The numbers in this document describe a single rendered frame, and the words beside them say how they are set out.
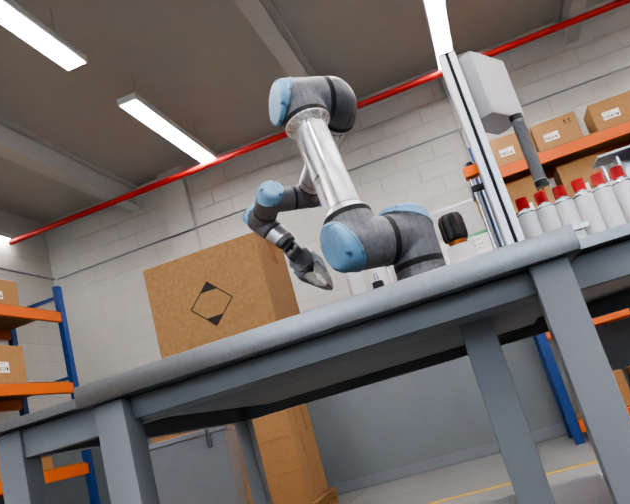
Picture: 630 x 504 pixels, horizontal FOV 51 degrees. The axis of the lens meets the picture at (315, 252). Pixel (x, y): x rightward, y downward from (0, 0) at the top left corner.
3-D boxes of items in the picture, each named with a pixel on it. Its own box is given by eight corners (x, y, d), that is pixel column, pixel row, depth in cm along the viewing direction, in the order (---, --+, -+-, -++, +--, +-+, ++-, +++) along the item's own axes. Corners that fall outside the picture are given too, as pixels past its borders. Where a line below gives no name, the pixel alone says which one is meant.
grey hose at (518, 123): (549, 185, 174) (521, 116, 179) (550, 181, 171) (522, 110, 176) (535, 190, 175) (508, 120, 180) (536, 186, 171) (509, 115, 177)
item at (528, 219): (555, 266, 180) (528, 198, 185) (557, 263, 175) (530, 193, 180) (536, 272, 181) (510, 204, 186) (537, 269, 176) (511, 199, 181)
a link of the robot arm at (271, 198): (290, 175, 196) (282, 200, 204) (255, 179, 191) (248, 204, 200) (299, 195, 192) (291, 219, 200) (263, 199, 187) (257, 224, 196)
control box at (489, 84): (526, 119, 183) (503, 60, 187) (493, 112, 171) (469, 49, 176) (496, 136, 190) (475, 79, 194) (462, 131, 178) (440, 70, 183)
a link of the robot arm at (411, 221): (453, 249, 148) (435, 194, 152) (403, 258, 143) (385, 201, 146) (427, 266, 159) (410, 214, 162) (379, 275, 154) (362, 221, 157)
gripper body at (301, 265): (323, 262, 201) (296, 237, 205) (317, 257, 193) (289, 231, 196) (307, 281, 201) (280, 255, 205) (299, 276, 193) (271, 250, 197)
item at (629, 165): (674, 234, 187) (638, 153, 193) (687, 223, 174) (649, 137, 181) (624, 249, 189) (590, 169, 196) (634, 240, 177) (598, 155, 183)
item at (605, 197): (632, 242, 177) (603, 173, 182) (636, 238, 172) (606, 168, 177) (612, 248, 178) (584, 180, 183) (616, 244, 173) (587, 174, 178)
